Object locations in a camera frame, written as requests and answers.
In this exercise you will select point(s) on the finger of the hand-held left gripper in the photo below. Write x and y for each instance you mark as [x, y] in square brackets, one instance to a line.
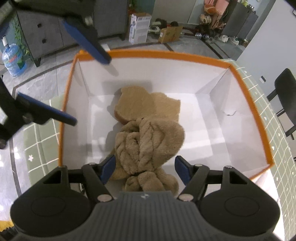
[92, 47]
[53, 113]

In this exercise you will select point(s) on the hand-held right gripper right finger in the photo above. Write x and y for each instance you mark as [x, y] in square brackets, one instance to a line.
[180, 170]

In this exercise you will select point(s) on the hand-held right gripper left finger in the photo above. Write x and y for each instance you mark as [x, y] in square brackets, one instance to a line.
[108, 168]

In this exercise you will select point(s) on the tan fluffy towel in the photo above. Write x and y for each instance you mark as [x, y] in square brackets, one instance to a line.
[148, 143]

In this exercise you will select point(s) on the orange box with white inside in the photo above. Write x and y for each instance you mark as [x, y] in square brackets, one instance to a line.
[208, 115]

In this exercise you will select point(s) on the green leafy plant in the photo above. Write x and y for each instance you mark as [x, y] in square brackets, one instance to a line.
[20, 39]

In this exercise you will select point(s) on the grey drawer cabinet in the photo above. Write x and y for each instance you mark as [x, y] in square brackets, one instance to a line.
[53, 34]

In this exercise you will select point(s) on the blue water bottle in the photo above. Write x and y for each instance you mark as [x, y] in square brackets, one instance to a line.
[13, 60]

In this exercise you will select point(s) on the white cardboard box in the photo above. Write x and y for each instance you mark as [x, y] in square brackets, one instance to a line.
[140, 27]

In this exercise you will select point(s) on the flat beige plush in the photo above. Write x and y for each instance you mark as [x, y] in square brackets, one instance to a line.
[166, 106]

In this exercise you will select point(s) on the toast-shaped beige plush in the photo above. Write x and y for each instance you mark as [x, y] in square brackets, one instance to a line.
[134, 104]

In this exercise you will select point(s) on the brown cardboard box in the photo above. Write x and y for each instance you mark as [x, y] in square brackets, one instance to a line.
[170, 34]

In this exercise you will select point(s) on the pile of bags and plush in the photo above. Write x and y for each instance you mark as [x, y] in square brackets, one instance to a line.
[212, 14]

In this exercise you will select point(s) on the black chair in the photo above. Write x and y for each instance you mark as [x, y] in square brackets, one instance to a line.
[286, 97]

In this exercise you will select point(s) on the pair of white shoes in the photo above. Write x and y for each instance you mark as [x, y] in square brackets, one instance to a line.
[227, 39]

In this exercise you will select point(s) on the tall grey cabinet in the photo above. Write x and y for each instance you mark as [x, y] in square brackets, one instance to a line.
[242, 20]

